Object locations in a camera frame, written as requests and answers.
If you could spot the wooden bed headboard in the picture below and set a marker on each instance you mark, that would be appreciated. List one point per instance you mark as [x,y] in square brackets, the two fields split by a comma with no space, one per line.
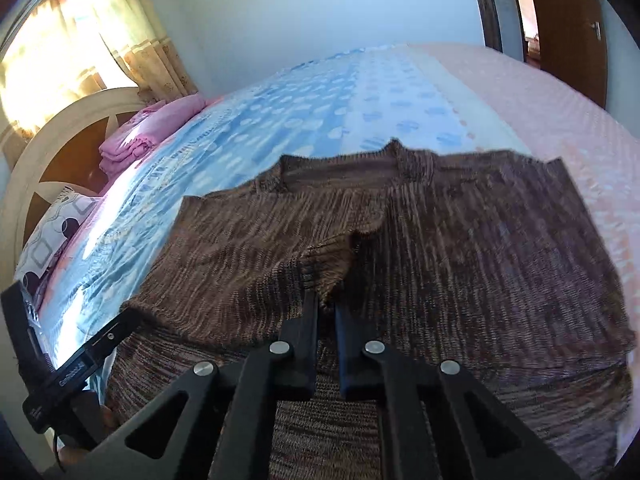
[65,125]

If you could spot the brown knit sweater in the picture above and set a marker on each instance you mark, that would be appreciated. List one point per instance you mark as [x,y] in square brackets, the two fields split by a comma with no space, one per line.
[450,260]

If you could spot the folded pink blanket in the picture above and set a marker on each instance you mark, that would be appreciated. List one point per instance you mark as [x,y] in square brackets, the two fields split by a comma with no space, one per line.
[150,130]

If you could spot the brown wooden door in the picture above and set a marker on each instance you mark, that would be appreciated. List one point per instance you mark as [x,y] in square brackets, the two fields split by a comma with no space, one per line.
[565,35]

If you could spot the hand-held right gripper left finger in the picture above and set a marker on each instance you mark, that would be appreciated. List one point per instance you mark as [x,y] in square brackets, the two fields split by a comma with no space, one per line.
[309,330]

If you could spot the dark wooden door frame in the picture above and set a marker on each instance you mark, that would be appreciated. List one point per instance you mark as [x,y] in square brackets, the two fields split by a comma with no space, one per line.
[492,10]

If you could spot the beige patterned curtain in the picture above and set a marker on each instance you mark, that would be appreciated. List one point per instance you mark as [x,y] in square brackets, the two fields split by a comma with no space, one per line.
[150,60]

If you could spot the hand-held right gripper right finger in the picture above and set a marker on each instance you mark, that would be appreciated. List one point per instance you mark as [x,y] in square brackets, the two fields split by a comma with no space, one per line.
[345,350]

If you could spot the patterned white pillow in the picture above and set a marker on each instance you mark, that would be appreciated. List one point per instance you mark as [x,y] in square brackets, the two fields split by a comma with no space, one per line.
[55,230]

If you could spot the person's left hand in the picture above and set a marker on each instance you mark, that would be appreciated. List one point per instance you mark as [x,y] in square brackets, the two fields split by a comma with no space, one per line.
[108,417]

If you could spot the pink dotted quilt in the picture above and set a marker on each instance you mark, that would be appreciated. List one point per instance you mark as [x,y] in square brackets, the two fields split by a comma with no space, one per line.
[550,120]

